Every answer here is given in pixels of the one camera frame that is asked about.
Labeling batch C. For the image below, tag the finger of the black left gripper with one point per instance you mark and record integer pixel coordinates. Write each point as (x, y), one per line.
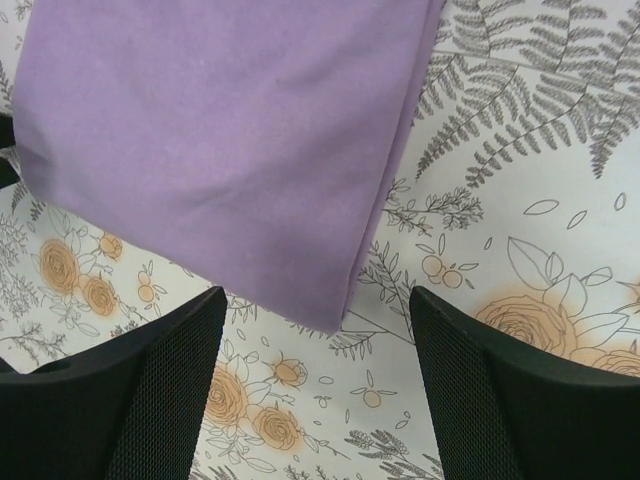
(8, 175)

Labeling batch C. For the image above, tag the purple t shirt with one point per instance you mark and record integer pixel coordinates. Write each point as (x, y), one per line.
(251, 142)

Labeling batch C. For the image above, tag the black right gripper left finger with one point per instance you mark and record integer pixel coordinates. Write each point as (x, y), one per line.
(129, 408)

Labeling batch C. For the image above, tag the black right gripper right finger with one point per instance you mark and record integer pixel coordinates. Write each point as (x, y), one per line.
(502, 409)

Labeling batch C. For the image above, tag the floral patterned table mat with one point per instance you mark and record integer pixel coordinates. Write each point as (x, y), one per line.
(517, 199)

